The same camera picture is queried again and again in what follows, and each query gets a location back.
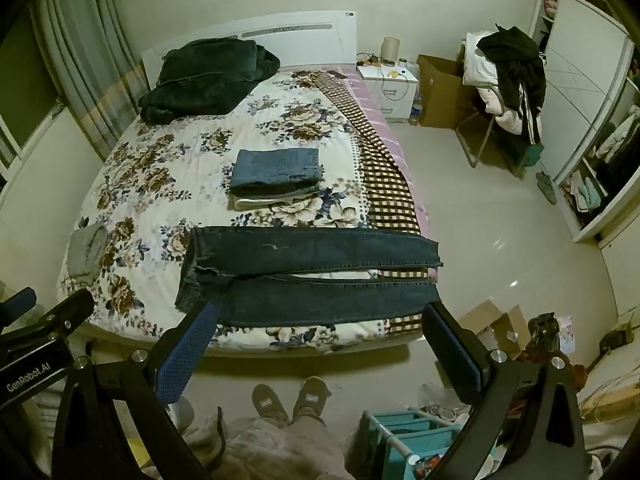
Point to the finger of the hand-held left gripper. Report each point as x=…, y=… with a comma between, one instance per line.
x=60, y=314
x=19, y=303

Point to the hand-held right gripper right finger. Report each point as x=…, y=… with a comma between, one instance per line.
x=450, y=350

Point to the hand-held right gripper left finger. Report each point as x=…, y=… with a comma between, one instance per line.
x=189, y=350

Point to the dark blue jeans pants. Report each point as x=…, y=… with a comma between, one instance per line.
x=310, y=250

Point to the folded dark pants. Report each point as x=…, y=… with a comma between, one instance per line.
x=282, y=192

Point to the open cardboard box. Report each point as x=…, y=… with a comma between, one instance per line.
x=480, y=317

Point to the grey cloth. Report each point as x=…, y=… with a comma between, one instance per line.
x=87, y=252

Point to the teal storage rack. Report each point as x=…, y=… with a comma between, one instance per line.
x=400, y=422

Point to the person's left slipper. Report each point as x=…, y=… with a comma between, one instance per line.
x=270, y=405

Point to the person's slipper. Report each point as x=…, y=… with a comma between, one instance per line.
x=311, y=397
x=270, y=405

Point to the person's right slipper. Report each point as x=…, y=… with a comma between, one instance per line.
x=311, y=397

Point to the person's legs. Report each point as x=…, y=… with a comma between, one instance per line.
x=280, y=450

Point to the stack of folded clothes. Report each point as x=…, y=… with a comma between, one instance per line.
x=260, y=203

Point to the brown checkered blanket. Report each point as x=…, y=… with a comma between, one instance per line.
x=385, y=180

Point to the floral print blanket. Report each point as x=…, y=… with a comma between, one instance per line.
x=165, y=160

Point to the grey socks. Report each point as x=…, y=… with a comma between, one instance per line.
x=546, y=187

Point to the folded blue jeans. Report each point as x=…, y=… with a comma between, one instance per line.
x=275, y=165

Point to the plastic water bottle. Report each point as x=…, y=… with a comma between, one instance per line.
x=416, y=109

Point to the pink bed sheet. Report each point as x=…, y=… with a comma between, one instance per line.
x=372, y=105

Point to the brown cardboard box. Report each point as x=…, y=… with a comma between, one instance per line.
x=440, y=90

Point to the pale striped curtain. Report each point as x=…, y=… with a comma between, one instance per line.
x=80, y=50

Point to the white nightstand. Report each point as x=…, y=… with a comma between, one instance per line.
x=395, y=92

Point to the dark green quilt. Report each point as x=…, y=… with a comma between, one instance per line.
x=200, y=80

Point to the pile of white clothes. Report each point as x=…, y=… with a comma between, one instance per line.
x=477, y=70

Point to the white wardrobe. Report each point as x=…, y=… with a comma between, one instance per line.
x=580, y=85

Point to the beige table lamp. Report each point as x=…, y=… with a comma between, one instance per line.
x=390, y=50

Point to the white bed headboard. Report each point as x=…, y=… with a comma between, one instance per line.
x=300, y=30

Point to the metal frame chair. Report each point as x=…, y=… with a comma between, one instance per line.
x=467, y=140

